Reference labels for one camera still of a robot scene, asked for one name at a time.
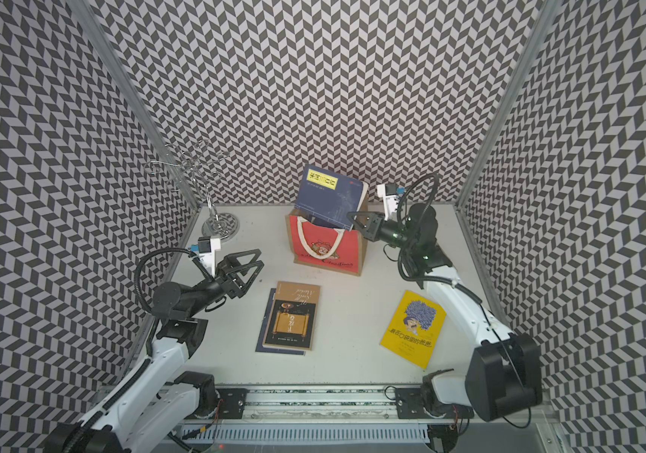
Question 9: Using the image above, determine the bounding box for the red burlap Christmas bag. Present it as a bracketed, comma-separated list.
[285, 210, 366, 277]

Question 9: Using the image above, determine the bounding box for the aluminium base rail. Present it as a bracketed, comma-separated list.
[127, 385, 571, 452]

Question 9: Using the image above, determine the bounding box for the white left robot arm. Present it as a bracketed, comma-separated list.
[42, 249, 265, 452]

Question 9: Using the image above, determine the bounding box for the chrome wire jewelry stand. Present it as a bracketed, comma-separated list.
[143, 139, 240, 242]

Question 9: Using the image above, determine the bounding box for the brown cover book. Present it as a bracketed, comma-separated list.
[264, 281, 321, 351]

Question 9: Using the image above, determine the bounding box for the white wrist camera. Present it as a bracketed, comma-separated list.
[190, 236, 221, 277]
[376, 183, 405, 220]

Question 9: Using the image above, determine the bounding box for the navy book yellow label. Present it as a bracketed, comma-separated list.
[295, 164, 368, 230]

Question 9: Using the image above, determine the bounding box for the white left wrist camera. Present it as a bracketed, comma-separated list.
[190, 236, 221, 277]

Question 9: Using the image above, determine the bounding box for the right aluminium corner post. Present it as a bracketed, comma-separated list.
[455, 0, 563, 211]

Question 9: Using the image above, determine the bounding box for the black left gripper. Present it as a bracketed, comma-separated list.
[187, 249, 265, 318]

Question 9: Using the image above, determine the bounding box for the yellow book blue illustration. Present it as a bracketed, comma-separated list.
[380, 291, 447, 370]

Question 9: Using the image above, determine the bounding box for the aluminium corner frame post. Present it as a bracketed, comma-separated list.
[66, 0, 200, 211]

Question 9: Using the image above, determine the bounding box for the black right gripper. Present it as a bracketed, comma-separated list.
[346, 211, 417, 252]

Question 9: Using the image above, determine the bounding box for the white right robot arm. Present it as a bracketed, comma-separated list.
[347, 203, 543, 422]

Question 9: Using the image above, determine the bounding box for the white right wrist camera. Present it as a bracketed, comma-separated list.
[376, 183, 405, 220]

